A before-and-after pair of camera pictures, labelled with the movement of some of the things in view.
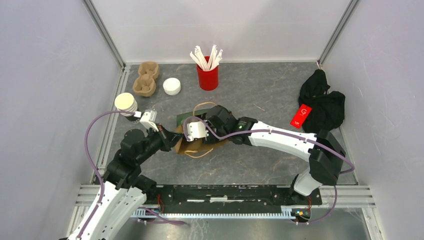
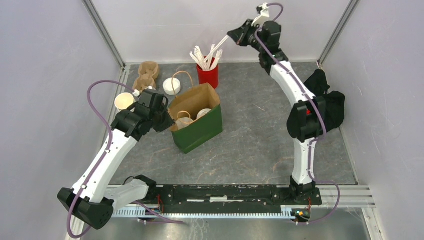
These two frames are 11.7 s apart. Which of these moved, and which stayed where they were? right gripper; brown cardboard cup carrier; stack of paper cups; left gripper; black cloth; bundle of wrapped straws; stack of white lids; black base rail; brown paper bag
Moved: brown paper bag; left gripper; right gripper
Stayed: black base rail; bundle of wrapped straws; brown cardboard cup carrier; black cloth; stack of paper cups; stack of white lids
